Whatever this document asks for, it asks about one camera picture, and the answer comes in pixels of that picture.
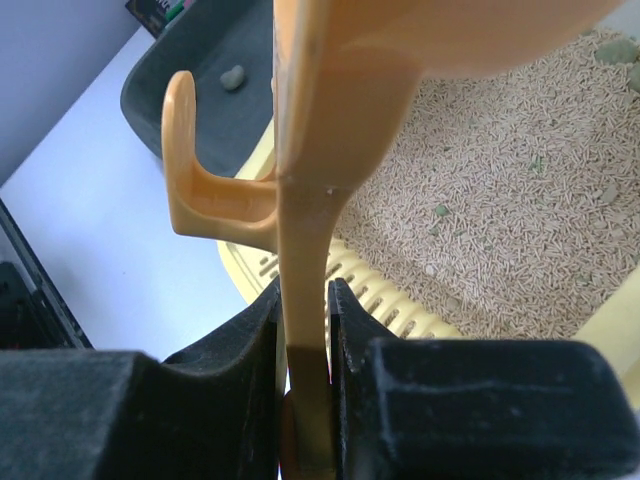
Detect dark grey plastic tray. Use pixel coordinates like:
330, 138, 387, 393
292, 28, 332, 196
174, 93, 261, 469
120, 0, 273, 177

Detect book with markers cover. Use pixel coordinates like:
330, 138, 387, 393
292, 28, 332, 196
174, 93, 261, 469
125, 0, 194, 39

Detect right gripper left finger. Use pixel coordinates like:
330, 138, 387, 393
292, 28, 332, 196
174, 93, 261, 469
1, 282, 286, 479

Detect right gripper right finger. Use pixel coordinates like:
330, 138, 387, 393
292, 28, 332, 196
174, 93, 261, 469
328, 279, 639, 479

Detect aluminium frame rail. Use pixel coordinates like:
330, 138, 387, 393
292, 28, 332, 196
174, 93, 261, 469
1, 206, 93, 350

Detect green waste clump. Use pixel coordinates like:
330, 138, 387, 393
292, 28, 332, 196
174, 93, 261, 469
219, 65, 246, 92
594, 39, 638, 65

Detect beige litter pellets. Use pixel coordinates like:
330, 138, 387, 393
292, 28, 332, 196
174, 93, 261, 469
336, 30, 639, 338

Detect yellow litter box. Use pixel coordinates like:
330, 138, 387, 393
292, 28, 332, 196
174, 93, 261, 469
216, 114, 640, 391

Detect orange litter scoop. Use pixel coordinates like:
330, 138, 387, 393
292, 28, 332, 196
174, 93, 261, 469
161, 1, 615, 479

